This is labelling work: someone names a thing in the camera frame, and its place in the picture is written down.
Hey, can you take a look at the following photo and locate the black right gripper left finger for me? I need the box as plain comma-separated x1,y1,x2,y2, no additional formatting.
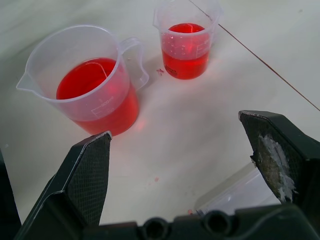
13,130,113,240

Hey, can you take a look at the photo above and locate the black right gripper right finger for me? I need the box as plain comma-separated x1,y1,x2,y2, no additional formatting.
238,109,320,211

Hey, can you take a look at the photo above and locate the large plastic beaker red liquid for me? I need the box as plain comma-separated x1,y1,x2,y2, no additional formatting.
16,24,150,137

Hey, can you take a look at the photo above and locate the small plastic beaker red liquid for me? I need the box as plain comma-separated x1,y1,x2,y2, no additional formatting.
152,0,223,81

